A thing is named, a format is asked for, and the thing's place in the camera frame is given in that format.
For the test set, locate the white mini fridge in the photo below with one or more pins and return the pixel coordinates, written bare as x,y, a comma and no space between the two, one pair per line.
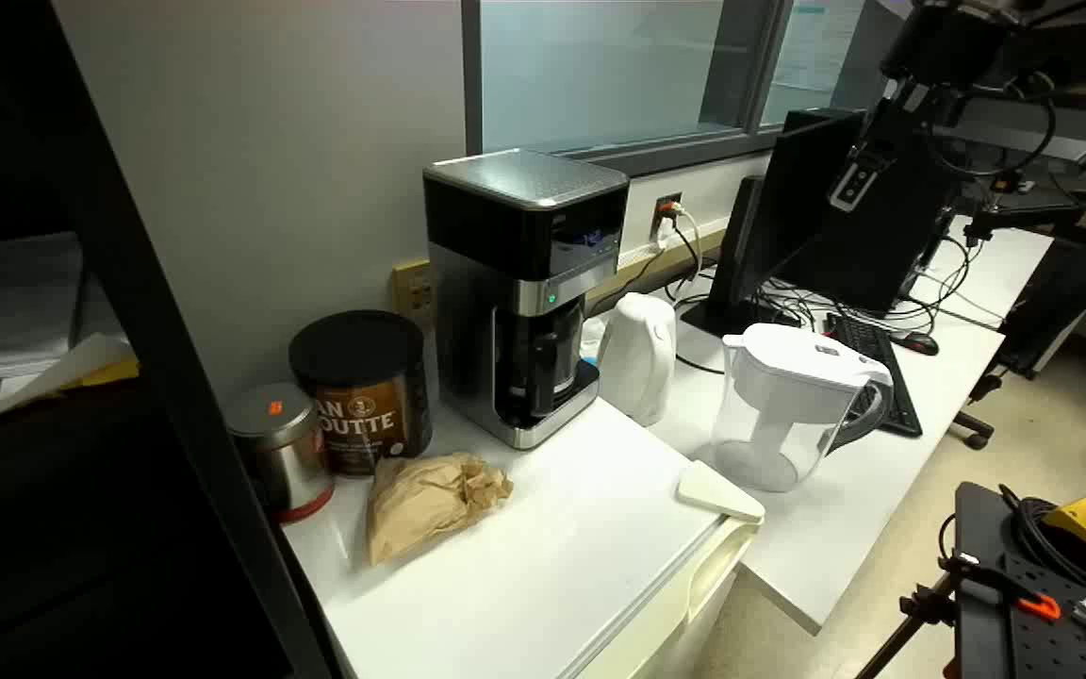
546,554

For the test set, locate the orange clamp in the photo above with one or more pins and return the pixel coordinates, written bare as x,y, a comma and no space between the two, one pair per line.
1038,606

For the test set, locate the crumpled brown paper bag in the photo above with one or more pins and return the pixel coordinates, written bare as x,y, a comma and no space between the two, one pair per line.
425,503

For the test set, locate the black tripod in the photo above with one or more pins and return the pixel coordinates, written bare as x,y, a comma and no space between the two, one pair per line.
916,623

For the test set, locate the black office chair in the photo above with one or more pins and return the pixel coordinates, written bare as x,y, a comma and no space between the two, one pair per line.
1059,308

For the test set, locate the white water filter pitcher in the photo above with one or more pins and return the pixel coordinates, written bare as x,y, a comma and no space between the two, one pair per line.
781,402

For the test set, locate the beige wall outlet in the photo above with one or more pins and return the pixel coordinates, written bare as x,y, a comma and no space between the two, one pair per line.
412,290

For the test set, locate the black perforated breadboard table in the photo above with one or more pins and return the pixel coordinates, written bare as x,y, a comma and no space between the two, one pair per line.
1021,642

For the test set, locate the coffee can with black lid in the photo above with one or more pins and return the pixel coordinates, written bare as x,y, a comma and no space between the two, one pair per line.
364,402

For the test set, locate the black keyboard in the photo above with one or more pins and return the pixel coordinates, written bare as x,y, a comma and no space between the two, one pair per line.
898,378

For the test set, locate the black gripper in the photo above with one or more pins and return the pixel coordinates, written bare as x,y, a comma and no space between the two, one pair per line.
909,140

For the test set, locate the dark shelf unit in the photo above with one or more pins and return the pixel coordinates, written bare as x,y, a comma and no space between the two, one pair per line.
67,503

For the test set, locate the grey window frame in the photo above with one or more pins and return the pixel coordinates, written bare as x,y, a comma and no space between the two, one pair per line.
644,137

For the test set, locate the black computer mouse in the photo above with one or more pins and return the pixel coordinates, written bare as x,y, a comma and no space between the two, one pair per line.
921,341

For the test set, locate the black and silver coffee maker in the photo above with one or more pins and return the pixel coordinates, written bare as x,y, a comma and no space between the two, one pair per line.
506,239

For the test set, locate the stack of white papers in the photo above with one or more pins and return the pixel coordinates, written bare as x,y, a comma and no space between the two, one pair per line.
8,313

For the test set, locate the silver metal canister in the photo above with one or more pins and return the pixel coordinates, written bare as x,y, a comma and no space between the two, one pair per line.
276,452

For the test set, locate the white wall outlet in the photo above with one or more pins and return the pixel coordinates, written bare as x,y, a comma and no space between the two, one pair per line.
671,212

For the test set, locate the black computer monitor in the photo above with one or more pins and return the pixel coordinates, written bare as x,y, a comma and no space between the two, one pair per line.
848,239

